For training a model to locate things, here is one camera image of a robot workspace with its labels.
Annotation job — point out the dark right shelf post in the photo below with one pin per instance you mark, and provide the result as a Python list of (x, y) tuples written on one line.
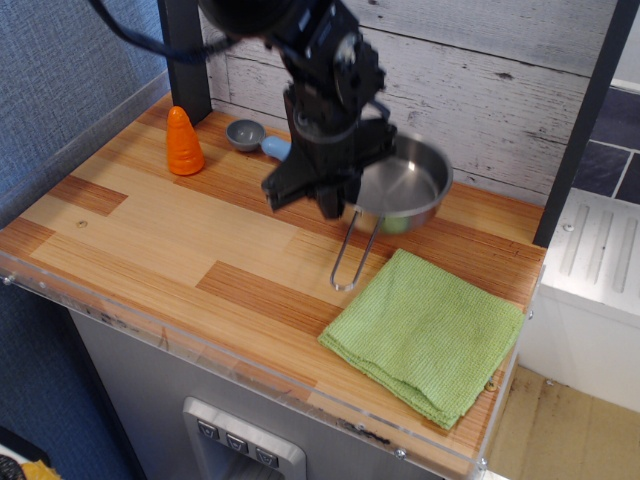
[(606, 64)]

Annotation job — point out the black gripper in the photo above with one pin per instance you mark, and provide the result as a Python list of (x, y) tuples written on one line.
[(329, 170)]

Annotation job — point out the silver toy cabinet front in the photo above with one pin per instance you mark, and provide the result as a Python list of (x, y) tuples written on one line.
[(165, 400)]

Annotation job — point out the white ribbed appliance top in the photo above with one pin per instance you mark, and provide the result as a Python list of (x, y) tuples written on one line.
[(594, 252)]

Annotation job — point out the dark left shelf post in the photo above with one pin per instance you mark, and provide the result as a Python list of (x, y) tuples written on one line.
[(181, 29)]

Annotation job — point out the clear acrylic front edge guard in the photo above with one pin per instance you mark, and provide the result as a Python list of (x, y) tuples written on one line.
[(200, 345)]

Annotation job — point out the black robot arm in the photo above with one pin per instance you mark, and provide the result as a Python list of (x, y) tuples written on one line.
[(337, 127)]

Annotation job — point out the steel pot with wire handle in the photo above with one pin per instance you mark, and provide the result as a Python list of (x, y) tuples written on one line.
[(397, 195)]

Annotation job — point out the grey and blue toy scoop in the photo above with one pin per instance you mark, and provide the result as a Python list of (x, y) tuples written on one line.
[(247, 136)]

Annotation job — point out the yellow and black object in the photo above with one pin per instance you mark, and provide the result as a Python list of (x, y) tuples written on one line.
[(17, 467)]

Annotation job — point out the dark shelf post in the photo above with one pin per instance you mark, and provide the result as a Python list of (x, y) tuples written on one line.
[(606, 64), (181, 29)]

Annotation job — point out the orange plastic toy carrot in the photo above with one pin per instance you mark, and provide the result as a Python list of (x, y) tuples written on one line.
[(184, 154)]

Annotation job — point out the silver dispenser button panel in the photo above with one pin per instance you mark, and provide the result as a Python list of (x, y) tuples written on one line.
[(228, 447)]

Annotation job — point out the green folded cloth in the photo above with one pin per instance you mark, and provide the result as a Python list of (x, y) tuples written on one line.
[(429, 337)]

